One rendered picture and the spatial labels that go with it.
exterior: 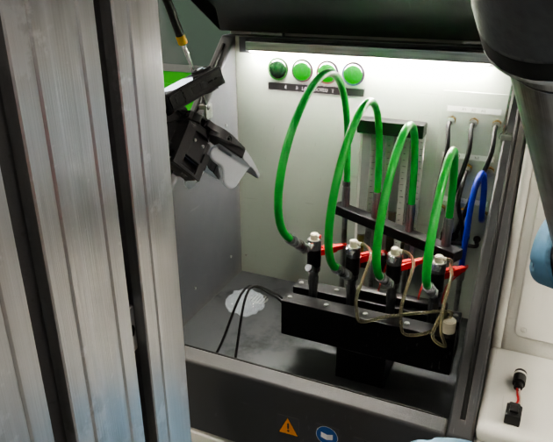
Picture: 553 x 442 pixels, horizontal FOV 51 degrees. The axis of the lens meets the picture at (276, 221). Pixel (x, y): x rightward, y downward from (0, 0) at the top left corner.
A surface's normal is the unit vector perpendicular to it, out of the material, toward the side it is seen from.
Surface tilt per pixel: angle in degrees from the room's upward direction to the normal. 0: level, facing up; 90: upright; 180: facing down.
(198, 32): 90
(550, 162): 131
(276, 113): 90
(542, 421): 0
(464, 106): 90
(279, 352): 0
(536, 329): 76
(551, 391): 0
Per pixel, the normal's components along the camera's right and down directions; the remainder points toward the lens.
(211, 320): 0.00, -0.92
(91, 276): 0.95, 0.11
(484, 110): -0.40, 0.36
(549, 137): -0.59, 0.79
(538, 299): -0.40, 0.13
